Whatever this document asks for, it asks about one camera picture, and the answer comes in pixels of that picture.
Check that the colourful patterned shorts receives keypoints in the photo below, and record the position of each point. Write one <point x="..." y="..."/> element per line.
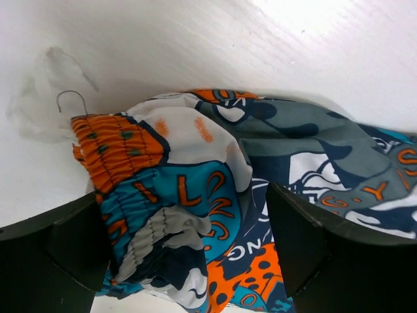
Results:
<point x="181" y="182"/>

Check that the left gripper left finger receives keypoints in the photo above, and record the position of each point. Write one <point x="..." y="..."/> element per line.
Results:
<point x="55" y="261"/>

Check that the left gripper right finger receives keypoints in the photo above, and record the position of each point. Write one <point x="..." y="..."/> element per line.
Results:
<point x="330" y="264"/>

